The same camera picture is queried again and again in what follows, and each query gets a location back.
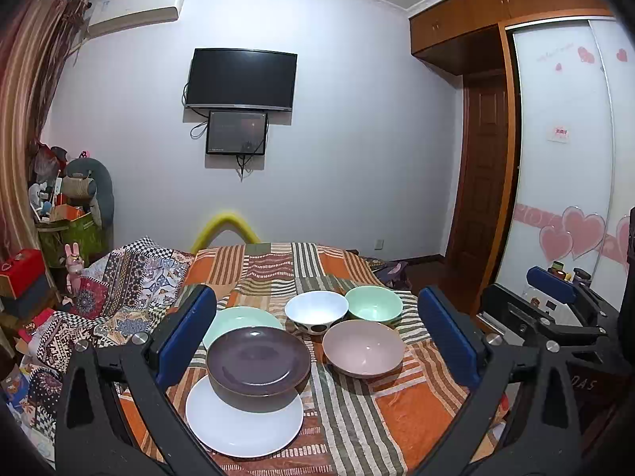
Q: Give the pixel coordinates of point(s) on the pink bowl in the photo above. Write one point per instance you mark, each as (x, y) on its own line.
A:
(362, 352)

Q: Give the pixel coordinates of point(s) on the patterned quilt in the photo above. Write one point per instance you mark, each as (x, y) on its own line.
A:
(129, 282)

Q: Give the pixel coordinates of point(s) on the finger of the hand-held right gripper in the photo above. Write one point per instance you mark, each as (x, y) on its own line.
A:
(516, 312)
(550, 281)

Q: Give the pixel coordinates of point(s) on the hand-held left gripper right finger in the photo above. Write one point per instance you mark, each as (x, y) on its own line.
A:
(446, 337)

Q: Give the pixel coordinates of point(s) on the white wall outlet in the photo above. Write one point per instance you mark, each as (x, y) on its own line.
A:
(379, 244)

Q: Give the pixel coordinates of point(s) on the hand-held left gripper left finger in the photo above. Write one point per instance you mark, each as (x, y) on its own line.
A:
(191, 337)

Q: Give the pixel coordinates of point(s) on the wooden door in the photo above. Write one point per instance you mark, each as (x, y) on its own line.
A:
(483, 168)

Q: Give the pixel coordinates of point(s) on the pink bunny toy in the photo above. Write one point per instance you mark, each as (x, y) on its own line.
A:
(74, 267)

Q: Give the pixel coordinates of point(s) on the cluttered pile of household things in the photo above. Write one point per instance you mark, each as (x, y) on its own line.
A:
(47, 183)

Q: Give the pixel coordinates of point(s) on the white plate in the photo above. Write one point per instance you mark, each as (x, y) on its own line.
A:
(243, 431)

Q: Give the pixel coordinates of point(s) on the yellow curved tube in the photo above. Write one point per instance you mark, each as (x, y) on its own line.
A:
(218, 223)

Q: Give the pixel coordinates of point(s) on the wall mounted black television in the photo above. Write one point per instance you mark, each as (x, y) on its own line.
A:
(240, 79)

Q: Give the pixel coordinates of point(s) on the striped patchwork blanket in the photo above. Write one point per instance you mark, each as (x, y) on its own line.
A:
(357, 421)

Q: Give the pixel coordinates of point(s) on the polka dot bowl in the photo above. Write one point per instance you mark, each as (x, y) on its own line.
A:
(312, 329)

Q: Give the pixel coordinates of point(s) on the striped brown curtain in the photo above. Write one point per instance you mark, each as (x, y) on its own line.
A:
(34, 84)

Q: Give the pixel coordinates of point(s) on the small black monitor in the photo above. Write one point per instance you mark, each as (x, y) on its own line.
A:
(235, 131)

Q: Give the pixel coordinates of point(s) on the dark cloth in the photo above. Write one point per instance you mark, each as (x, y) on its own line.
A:
(392, 271)

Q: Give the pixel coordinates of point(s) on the white air conditioner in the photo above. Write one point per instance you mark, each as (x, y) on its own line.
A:
(134, 7)

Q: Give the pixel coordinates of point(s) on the mint green plate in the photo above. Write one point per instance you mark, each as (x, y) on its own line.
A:
(238, 317)

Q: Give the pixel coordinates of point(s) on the wooden overhead cabinet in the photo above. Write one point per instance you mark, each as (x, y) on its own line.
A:
(476, 15)

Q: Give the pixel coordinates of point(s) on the grey plush toy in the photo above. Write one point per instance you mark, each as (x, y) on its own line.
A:
(101, 193)

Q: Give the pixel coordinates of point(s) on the dark purple plate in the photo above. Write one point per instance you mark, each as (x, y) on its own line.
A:
(258, 362)

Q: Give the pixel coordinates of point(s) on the white bowl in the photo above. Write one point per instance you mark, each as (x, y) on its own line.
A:
(315, 307)

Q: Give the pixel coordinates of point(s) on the white wardrobe with heart stickers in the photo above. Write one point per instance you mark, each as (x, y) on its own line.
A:
(560, 183)

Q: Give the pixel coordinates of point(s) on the mint green bowl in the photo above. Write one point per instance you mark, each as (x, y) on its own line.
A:
(372, 305)

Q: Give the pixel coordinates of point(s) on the green box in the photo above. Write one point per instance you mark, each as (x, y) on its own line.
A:
(74, 238)

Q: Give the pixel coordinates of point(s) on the red box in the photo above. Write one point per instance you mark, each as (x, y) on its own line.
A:
(22, 270)

